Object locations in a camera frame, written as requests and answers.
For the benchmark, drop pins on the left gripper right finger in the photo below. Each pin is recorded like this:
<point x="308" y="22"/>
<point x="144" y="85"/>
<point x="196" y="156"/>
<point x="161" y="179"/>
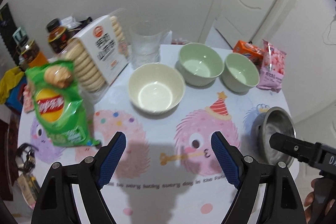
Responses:
<point x="281" y="202"/>

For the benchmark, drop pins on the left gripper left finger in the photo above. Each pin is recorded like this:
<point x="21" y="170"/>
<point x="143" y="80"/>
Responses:
<point x="56" y="202"/>

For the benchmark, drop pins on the cream ceramic bowl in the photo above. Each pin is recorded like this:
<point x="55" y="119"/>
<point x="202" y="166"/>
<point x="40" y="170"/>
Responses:
<point x="155" y="88"/>

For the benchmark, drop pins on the small green ceramic bowl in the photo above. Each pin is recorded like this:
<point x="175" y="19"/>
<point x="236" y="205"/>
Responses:
<point x="240" y="74"/>

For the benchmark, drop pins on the large green ceramic bowl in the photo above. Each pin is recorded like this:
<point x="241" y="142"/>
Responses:
<point x="199" y="64"/>

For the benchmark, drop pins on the right hand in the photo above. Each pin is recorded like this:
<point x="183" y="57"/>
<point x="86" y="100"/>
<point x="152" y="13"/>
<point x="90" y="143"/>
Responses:
<point x="308" y="206"/>

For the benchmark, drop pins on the cartoon monster tablecloth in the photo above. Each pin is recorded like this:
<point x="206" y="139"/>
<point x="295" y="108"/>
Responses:
<point x="168" y="172"/>

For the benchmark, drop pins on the green chip bag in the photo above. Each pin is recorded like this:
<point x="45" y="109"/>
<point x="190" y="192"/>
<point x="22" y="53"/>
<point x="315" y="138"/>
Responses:
<point x="58" y="105"/>

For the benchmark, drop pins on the pink snack bag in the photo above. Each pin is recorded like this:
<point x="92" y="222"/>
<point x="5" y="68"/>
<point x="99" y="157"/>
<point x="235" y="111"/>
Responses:
<point x="272" y="69"/>

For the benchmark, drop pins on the orange Ovaltine box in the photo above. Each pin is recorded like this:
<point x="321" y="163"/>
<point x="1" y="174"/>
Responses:
<point x="254" y="53"/>

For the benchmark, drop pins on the orange capped bottle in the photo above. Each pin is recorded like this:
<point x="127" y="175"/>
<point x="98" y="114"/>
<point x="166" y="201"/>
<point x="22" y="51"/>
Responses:
<point x="32" y="54"/>

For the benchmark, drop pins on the biscuit box white label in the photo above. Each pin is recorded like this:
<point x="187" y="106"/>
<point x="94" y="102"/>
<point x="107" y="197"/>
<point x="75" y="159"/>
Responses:
<point x="99" y="53"/>

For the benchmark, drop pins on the dark drink bottle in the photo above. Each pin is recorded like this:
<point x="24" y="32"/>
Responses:
<point x="58" y="35"/>

